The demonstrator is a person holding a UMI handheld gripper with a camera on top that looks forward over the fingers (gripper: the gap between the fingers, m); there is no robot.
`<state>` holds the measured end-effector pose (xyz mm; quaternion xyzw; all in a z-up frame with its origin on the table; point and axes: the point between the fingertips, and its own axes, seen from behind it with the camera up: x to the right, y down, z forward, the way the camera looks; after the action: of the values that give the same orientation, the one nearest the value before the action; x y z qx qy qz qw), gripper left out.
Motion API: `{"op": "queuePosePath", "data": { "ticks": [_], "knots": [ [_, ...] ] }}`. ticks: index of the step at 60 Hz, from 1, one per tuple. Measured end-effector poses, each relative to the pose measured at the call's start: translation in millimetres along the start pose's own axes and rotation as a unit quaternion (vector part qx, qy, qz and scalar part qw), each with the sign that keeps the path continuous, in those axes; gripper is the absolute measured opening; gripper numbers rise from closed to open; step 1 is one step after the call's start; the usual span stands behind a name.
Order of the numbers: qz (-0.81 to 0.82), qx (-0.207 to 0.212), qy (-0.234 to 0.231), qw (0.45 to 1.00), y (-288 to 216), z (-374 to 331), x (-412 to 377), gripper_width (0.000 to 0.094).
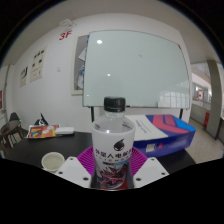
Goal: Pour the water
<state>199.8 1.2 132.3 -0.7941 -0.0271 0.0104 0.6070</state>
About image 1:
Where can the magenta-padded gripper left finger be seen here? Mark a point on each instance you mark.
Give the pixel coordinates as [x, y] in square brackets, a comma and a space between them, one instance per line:
[75, 168]

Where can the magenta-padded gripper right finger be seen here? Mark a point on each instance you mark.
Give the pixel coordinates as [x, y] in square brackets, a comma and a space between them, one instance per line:
[150, 168]

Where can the clear bottle with white label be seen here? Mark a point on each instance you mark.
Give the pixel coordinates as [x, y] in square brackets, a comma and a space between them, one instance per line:
[113, 140]

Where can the blue and white cardboard box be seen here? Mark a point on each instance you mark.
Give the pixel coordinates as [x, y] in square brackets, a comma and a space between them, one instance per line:
[163, 133]

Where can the small white flat device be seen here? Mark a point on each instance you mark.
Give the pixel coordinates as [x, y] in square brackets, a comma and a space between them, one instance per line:
[64, 130]

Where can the colourful flat book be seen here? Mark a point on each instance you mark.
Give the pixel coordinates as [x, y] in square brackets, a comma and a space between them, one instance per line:
[42, 131]

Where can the red fire extinguisher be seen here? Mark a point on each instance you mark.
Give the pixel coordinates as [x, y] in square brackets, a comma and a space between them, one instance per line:
[206, 119]

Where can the dark wooden chair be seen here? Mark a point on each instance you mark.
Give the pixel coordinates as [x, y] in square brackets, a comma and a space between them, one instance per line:
[10, 128]

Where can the grey notice board with papers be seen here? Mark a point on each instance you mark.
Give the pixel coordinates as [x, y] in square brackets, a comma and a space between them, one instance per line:
[77, 66]

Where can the large whiteboard on stand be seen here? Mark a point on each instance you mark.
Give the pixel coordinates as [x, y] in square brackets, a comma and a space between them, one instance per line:
[133, 66]

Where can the small white wall poster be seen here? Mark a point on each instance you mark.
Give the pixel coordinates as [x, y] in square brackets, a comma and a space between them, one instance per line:
[24, 76]

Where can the large white wall poster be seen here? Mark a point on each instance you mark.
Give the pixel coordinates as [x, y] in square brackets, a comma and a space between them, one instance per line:
[37, 65]

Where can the white wall-mounted fixture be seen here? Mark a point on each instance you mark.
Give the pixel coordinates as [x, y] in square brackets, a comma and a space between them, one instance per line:
[67, 23]

